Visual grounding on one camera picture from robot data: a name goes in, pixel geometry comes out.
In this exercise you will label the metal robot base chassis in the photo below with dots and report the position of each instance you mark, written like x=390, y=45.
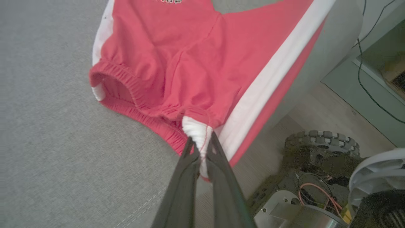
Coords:
x=284, y=209

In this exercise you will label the robot base omni wheel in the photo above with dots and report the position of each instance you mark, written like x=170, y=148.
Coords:
x=322, y=145

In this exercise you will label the pale green cabinet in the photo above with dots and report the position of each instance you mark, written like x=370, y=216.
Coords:
x=354, y=95

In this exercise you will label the grey sofa seat cushion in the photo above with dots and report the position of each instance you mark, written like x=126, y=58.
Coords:
x=47, y=126

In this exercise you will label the white ribbed robot waist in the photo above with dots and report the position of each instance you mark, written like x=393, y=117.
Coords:
x=376, y=171

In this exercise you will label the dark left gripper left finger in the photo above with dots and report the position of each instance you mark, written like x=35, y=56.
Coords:
x=180, y=196

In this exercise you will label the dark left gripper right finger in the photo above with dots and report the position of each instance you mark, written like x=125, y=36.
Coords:
x=224, y=196

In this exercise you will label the red white-striped shorts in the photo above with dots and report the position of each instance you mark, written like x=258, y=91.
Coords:
x=190, y=63

